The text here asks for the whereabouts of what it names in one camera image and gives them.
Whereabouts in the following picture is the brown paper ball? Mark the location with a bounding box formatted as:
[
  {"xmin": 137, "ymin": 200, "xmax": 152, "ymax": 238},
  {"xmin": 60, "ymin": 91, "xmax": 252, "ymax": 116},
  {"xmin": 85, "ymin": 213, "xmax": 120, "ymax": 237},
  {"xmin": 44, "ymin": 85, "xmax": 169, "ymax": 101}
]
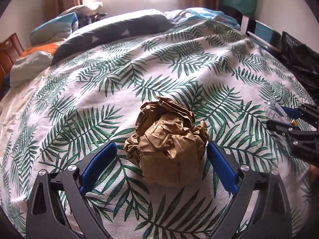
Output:
[{"xmin": 124, "ymin": 96, "xmax": 208, "ymax": 187}]

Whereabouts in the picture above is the palm leaf print bedspread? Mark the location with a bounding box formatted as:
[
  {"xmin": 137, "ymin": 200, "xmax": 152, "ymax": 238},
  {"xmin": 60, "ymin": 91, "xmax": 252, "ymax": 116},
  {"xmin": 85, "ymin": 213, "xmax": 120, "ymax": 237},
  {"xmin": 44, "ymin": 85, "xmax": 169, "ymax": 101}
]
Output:
[{"xmin": 1, "ymin": 20, "xmax": 313, "ymax": 238}]

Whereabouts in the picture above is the dark grey triangle pillow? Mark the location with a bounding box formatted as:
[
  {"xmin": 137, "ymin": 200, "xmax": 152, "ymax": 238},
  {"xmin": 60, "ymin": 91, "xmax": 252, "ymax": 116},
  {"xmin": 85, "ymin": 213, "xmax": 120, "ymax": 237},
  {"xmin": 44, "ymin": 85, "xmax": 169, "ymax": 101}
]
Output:
[{"xmin": 51, "ymin": 9, "xmax": 175, "ymax": 65}]

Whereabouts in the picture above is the orange grey white pillow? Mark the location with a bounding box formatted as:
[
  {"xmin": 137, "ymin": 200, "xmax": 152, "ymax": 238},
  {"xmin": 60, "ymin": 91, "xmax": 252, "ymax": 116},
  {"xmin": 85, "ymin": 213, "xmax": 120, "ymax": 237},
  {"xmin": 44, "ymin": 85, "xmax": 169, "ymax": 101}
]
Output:
[{"xmin": 9, "ymin": 42, "xmax": 62, "ymax": 87}]

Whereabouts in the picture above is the clear plastic blister pack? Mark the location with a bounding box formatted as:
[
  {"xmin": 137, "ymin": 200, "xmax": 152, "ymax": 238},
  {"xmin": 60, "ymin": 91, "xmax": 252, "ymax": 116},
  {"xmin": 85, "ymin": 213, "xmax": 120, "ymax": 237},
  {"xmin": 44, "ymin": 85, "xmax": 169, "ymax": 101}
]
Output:
[{"xmin": 264, "ymin": 99, "xmax": 291, "ymax": 123}]

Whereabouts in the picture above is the black garbage bag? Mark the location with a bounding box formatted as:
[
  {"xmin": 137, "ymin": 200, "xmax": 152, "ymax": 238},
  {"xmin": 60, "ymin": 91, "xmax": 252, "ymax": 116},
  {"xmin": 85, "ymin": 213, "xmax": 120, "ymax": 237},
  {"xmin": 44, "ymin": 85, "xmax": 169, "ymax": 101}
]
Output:
[{"xmin": 281, "ymin": 31, "xmax": 319, "ymax": 106}]

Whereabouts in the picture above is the wooden headboard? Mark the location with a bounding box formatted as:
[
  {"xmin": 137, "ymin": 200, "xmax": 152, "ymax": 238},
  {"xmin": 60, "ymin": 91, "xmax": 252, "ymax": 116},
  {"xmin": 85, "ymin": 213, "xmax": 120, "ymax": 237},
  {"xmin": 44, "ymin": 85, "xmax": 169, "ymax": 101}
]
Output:
[{"xmin": 0, "ymin": 33, "xmax": 24, "ymax": 91}]

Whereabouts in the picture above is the blue white pillow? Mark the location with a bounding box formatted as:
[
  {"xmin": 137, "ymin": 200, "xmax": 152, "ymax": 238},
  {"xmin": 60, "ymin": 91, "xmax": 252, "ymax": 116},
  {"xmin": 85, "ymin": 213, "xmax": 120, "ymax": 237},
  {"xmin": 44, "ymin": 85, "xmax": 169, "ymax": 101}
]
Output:
[{"xmin": 30, "ymin": 12, "xmax": 78, "ymax": 46}]

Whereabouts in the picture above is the light blue blanket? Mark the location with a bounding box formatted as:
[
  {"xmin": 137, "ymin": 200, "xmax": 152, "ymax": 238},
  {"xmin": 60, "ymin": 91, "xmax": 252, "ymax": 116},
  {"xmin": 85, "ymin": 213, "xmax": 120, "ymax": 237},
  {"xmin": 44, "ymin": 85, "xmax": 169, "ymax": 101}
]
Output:
[{"xmin": 163, "ymin": 7, "xmax": 241, "ymax": 30}]

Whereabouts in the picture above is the white shelf with blue bins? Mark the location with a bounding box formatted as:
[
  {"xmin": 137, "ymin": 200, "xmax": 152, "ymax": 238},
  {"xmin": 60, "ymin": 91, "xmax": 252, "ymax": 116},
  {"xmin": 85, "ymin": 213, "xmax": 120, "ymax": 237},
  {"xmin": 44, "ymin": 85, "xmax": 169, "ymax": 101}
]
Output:
[{"xmin": 241, "ymin": 16, "xmax": 282, "ymax": 53}]

